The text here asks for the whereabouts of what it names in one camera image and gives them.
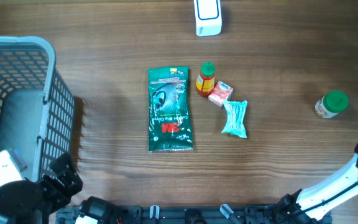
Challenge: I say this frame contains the red bottle green cap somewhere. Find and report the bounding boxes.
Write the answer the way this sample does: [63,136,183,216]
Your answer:
[196,62,216,97]

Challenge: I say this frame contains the white barcode scanner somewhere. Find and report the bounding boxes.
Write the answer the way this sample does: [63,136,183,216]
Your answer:
[193,0,223,37]

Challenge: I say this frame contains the light teal packet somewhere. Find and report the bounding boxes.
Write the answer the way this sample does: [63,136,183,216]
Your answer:
[221,100,247,139]

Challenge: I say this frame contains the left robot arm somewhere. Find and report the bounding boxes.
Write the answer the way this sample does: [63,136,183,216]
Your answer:
[0,153,83,223]

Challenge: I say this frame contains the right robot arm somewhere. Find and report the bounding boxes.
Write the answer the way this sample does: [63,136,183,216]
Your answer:
[272,143,358,223]

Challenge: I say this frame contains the green 3M gloves packet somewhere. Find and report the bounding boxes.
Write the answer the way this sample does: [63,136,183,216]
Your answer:
[148,67,193,152]

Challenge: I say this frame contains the grey plastic mesh basket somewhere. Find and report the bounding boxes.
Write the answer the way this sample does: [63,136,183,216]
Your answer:
[0,36,75,182]

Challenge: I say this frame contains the pink tissue pack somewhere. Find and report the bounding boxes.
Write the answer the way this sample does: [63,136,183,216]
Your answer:
[208,81,234,108]

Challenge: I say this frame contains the green lid jar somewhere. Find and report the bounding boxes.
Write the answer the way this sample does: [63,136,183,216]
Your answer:
[314,90,349,119]

